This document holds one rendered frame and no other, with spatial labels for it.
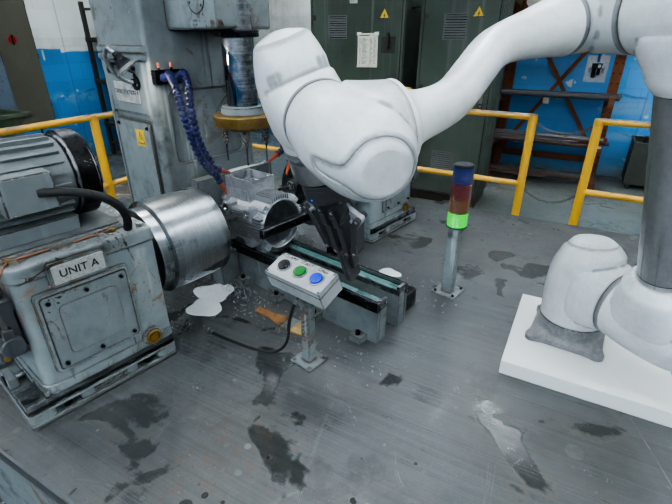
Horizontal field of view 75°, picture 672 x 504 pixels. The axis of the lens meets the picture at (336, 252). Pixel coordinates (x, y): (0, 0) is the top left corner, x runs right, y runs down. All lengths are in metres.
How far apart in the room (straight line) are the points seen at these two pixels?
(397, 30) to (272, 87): 3.98
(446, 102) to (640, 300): 0.64
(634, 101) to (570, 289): 5.10
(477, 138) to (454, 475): 3.71
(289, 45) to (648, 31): 0.52
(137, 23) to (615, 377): 1.51
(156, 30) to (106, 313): 0.80
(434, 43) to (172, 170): 3.31
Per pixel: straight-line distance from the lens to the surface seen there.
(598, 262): 1.16
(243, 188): 1.40
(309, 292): 0.95
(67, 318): 1.06
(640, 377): 1.27
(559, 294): 1.21
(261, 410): 1.05
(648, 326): 1.07
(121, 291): 1.09
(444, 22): 4.40
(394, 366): 1.15
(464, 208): 1.33
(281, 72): 0.59
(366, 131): 0.44
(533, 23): 0.82
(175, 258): 1.16
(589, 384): 1.19
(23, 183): 1.00
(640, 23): 0.84
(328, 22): 4.86
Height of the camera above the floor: 1.55
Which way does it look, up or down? 26 degrees down
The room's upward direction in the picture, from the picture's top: straight up
